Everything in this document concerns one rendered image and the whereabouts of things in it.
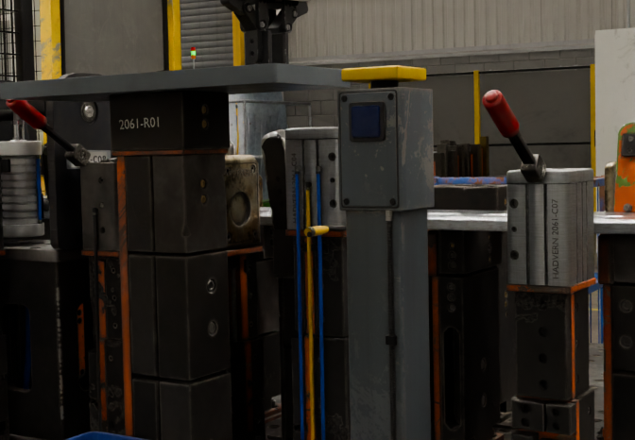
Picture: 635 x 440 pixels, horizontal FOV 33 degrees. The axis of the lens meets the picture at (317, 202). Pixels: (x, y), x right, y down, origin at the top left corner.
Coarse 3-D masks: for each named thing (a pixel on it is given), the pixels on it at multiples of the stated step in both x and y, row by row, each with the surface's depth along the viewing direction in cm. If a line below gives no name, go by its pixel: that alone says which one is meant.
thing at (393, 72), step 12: (348, 72) 99; (360, 72) 98; (372, 72) 98; (384, 72) 97; (396, 72) 96; (408, 72) 98; (420, 72) 100; (372, 84) 100; (384, 84) 99; (396, 84) 100
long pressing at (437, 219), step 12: (48, 216) 161; (264, 216) 138; (432, 216) 126; (444, 216) 125; (456, 216) 124; (468, 216) 124; (480, 216) 123; (492, 216) 123; (504, 216) 127; (600, 216) 126; (612, 216) 125; (624, 216) 123; (432, 228) 125; (444, 228) 125; (456, 228) 124; (468, 228) 123; (480, 228) 122; (492, 228) 121; (504, 228) 121; (600, 228) 115; (612, 228) 114; (624, 228) 114
